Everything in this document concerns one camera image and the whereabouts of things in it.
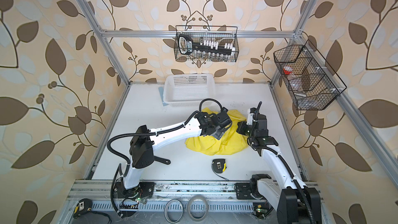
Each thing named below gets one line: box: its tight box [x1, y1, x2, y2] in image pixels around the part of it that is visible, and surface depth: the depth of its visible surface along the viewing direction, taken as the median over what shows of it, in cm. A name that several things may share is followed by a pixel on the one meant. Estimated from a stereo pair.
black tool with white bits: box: [177, 34, 236, 55], surface depth 85 cm
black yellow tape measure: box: [211, 158, 227, 174], surface depth 81 cm
